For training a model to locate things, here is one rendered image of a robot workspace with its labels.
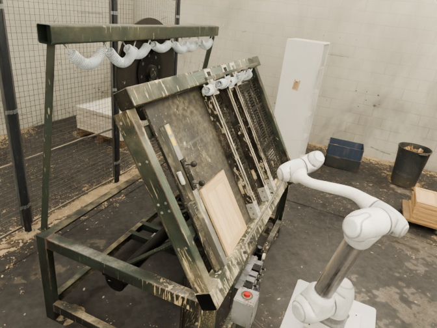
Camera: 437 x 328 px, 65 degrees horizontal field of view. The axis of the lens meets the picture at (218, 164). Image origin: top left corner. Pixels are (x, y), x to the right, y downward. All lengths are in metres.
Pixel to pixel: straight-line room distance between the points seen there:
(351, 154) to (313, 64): 1.72
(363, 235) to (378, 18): 5.78
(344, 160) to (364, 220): 4.84
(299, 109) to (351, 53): 1.73
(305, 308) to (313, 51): 4.47
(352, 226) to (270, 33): 6.13
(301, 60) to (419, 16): 2.23
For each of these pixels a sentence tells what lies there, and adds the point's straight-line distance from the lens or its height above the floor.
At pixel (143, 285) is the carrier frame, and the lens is 2.33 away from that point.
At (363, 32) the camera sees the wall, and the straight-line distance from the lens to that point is 7.12.
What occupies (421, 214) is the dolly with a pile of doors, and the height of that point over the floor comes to 0.25.
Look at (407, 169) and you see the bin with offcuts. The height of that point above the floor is 0.32.
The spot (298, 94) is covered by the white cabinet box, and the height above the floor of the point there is 1.22.
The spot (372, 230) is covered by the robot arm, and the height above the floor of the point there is 1.56.
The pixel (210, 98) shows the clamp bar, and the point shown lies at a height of 1.76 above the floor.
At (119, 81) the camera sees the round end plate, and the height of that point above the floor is 1.82.
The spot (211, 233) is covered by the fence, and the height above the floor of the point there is 1.10.
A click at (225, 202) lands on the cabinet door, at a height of 1.13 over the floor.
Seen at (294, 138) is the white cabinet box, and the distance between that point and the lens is 6.09.
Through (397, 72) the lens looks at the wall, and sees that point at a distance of 7.14.
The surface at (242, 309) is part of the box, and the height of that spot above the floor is 0.88.
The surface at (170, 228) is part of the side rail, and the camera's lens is 1.95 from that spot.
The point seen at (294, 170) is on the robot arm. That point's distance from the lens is 1.98.
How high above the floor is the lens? 2.36
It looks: 24 degrees down
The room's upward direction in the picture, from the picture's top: 7 degrees clockwise
